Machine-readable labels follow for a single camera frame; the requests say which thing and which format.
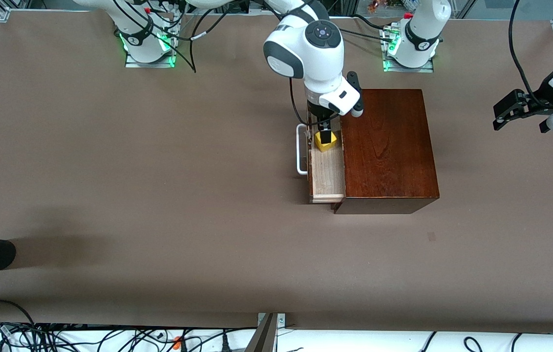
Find wooden drawer with white handle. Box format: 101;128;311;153
297;115;346;204

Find metal table edge bracket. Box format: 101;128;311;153
245;313;287;352

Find yellow wooden block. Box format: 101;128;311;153
314;131;338;153

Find dark brown wooden cabinet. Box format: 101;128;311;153
331;88;441;215

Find small colourful figurines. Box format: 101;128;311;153
365;0;406;10

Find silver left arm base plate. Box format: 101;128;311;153
383;27;434;73

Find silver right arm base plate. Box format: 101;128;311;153
125;49;175;68

